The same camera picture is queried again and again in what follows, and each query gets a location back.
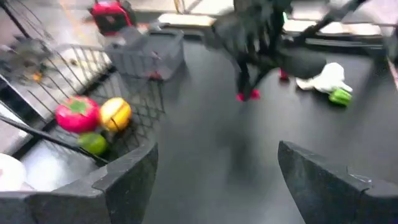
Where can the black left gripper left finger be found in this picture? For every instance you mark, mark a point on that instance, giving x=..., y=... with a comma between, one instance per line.
x=124, y=199

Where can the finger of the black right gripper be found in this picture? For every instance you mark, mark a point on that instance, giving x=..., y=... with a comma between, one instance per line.
x=243, y=77
x=261, y=77

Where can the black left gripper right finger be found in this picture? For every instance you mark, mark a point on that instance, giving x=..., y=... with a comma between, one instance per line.
x=326, y=199

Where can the green lime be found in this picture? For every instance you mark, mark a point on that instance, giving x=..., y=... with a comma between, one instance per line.
x=93, y=143

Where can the white garlic bulb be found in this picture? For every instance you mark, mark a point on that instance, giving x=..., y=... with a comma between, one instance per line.
x=329, y=77

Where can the yellow lemon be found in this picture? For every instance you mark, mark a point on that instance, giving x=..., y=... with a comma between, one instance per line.
x=119, y=113

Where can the red tomato green star top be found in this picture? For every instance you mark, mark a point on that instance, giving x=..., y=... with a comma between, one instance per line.
x=77, y=119

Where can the grey plastic bin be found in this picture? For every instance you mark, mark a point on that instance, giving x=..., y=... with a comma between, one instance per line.
x=168, y=49

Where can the small green pepper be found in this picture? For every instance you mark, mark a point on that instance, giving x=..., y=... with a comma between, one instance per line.
x=340, y=97

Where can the red and black box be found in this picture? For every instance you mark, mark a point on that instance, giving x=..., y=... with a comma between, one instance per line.
x=109, y=12

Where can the yellow power plug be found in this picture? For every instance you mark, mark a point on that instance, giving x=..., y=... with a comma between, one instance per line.
x=37, y=77

